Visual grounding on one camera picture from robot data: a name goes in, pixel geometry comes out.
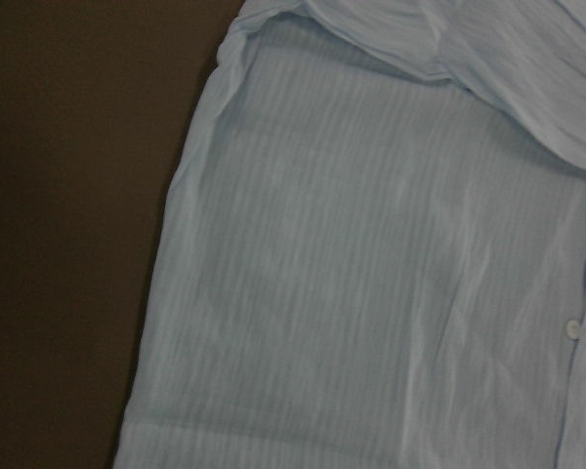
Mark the light blue button shirt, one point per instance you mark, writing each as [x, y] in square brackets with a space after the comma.
[373, 252]

